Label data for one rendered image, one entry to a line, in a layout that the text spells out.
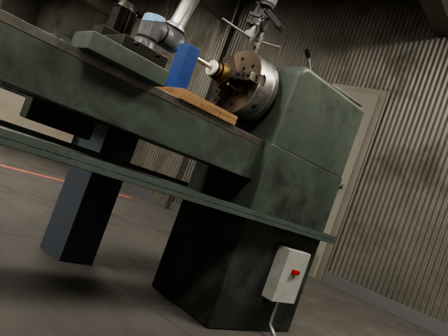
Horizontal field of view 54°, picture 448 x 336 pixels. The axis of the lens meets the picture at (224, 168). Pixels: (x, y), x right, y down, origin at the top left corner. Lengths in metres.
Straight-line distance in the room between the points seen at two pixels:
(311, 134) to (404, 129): 2.89
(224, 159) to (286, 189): 0.39
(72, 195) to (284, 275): 1.11
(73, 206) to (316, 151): 1.22
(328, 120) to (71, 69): 1.27
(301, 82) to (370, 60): 3.40
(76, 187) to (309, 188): 1.15
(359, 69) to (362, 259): 2.15
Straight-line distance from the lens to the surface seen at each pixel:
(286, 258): 2.12
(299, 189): 2.15
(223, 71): 1.95
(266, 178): 1.96
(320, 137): 2.20
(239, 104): 1.97
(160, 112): 1.62
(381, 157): 4.93
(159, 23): 2.39
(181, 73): 1.81
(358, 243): 4.84
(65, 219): 2.32
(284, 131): 1.99
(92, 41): 1.43
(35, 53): 1.44
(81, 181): 2.27
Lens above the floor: 0.63
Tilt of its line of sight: 2 degrees up
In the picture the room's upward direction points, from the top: 20 degrees clockwise
